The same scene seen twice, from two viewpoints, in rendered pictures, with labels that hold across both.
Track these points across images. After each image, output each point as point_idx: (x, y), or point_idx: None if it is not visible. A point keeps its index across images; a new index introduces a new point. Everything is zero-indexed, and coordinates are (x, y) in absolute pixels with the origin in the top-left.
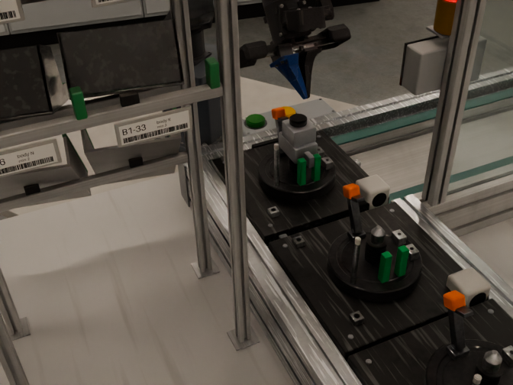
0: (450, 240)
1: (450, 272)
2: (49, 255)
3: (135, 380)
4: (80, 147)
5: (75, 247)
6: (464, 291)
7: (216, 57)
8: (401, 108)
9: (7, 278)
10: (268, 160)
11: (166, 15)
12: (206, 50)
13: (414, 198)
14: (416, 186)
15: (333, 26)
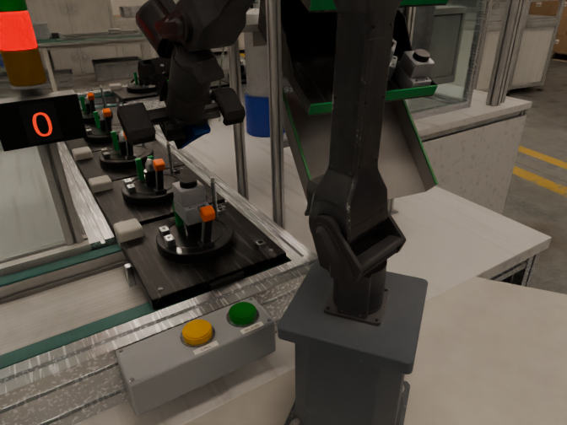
0: (86, 214)
1: (105, 193)
2: (410, 248)
3: (301, 200)
4: (512, 373)
5: (394, 255)
6: (107, 175)
7: (310, 303)
8: (2, 368)
9: (424, 233)
10: (224, 238)
11: (391, 217)
12: (337, 323)
13: (91, 239)
14: (76, 261)
15: (134, 104)
